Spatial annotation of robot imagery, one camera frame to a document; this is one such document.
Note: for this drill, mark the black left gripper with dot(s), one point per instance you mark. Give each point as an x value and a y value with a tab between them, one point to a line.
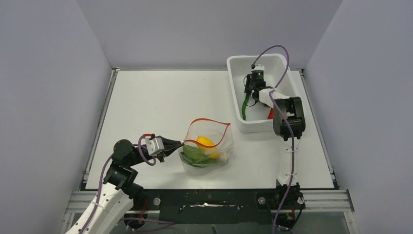
170	146

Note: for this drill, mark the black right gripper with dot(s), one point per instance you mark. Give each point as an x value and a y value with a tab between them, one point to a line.
249	77

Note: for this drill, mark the green leafy vegetable toy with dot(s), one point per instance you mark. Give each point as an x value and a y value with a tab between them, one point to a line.
195	157

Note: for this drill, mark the clear orange zip bag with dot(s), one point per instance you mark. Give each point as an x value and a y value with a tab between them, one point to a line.
218	132

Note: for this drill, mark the yellow corn toy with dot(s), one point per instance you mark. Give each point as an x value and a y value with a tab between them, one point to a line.
208	147

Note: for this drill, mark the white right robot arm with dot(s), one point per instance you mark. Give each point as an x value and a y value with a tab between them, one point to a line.
288	121

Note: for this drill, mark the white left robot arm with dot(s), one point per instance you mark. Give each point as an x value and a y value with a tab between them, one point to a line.
118	197

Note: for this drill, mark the green chili pepper toy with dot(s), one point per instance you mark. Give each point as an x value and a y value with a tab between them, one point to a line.
244	106

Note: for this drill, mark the white plastic bin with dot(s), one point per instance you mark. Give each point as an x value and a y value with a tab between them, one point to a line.
274	67

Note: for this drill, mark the orange carrot toy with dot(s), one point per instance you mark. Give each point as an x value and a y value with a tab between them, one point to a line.
271	114

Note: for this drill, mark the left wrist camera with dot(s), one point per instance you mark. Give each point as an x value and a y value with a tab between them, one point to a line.
154	146

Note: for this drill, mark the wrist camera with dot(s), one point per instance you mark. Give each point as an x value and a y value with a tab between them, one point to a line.
258	67
154	146

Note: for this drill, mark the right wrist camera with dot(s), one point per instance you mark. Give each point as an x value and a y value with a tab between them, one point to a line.
258	67

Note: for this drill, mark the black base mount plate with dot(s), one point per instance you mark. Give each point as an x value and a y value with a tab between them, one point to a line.
226	206

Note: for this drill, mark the aluminium table frame rail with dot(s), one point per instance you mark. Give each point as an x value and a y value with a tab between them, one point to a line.
321	201

